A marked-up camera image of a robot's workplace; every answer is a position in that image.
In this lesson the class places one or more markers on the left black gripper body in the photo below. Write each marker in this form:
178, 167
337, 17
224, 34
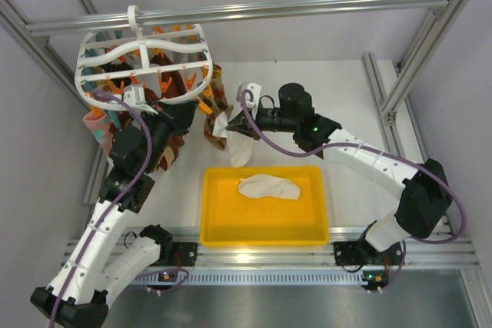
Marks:
170, 120

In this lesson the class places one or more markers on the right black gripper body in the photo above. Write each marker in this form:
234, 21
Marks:
254, 132

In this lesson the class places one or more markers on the white sock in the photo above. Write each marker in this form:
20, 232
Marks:
262, 185
239, 147

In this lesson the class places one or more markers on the white sock hanger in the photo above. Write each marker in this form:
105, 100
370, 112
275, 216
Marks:
123, 59

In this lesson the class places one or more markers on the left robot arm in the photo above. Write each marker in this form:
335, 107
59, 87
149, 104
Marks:
81, 294

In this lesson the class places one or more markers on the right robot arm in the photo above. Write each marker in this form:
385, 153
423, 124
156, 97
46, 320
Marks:
295, 129

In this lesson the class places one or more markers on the brown sock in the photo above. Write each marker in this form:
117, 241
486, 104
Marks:
173, 79

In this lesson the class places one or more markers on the beige argyle sock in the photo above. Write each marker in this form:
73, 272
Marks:
218, 104

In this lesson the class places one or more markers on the pink patterned sock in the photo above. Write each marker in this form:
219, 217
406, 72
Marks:
101, 128

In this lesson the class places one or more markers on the yellow plastic tray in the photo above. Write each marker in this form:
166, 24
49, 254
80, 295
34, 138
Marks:
230, 219

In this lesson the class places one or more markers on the aluminium top bar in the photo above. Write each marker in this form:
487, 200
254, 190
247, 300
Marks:
218, 13

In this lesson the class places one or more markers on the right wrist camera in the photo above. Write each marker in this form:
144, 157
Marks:
252, 96

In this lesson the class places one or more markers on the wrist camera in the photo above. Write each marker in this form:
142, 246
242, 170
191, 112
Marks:
134, 95
252, 96

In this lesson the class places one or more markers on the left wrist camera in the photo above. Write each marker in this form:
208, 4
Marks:
134, 95

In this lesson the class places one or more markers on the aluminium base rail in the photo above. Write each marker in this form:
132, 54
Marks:
332, 264

